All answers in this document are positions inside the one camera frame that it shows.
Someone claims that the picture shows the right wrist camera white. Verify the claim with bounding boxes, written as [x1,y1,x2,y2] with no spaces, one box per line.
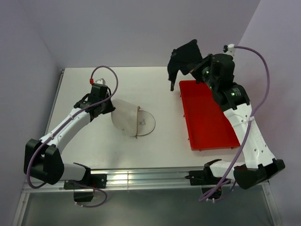
[223,44,235,57]

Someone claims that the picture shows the black bra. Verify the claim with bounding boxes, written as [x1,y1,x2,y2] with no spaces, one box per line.
[167,39,203,91]

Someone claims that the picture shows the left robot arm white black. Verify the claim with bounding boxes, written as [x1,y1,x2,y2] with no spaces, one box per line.
[24,83,115,188]

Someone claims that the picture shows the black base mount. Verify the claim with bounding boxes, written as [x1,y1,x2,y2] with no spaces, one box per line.
[185,169,236,203]
[63,174,108,208]

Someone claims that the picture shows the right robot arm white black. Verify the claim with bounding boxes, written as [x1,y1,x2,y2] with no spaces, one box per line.
[187,54,285,189]

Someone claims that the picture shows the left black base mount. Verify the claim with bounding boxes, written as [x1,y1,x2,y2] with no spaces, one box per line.
[63,174,108,208]

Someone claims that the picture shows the red plastic tray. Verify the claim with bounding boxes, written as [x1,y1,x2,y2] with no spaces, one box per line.
[179,81,240,151]

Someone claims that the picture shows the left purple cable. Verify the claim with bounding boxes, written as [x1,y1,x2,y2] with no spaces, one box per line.
[26,65,119,208]

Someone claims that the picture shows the white mesh laundry bag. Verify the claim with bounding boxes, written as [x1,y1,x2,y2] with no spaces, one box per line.
[111,99,156,138]

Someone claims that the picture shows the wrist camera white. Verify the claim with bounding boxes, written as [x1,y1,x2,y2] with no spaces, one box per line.
[223,44,235,57]
[89,78,106,85]

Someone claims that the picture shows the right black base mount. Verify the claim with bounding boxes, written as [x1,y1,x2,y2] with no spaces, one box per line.
[185,169,236,203]

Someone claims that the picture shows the aluminium frame rail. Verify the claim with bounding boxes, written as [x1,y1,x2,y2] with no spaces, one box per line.
[23,165,270,193]

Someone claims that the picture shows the purple cable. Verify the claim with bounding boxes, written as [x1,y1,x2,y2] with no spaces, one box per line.
[26,65,119,208]
[198,45,269,203]

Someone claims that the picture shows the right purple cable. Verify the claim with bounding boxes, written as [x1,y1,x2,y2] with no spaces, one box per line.
[198,45,269,203]

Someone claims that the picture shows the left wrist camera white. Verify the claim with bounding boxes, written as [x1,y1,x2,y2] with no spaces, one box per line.
[89,78,106,85]

